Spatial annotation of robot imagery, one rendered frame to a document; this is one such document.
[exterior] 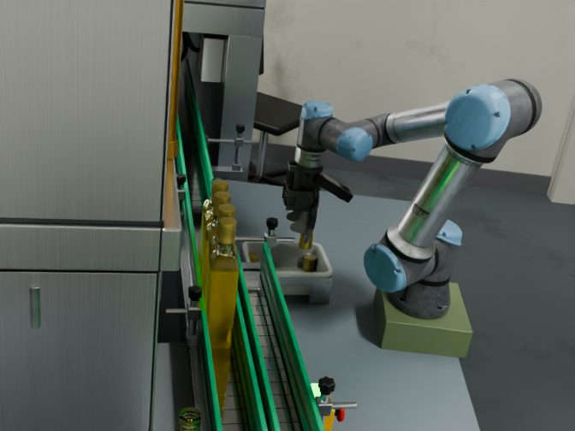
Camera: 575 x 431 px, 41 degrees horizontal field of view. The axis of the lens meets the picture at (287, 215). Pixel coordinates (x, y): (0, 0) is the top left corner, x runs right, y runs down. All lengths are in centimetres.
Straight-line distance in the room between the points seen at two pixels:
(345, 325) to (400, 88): 292
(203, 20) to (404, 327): 120
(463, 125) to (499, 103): 8
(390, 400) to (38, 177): 107
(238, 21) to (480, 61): 247
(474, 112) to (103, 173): 80
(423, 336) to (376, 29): 295
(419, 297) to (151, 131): 112
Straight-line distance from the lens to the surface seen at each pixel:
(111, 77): 86
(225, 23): 252
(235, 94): 259
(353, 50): 462
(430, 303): 188
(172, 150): 111
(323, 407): 136
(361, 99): 471
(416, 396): 178
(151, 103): 87
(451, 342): 191
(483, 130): 148
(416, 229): 165
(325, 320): 196
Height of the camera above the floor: 183
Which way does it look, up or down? 26 degrees down
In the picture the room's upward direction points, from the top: 8 degrees clockwise
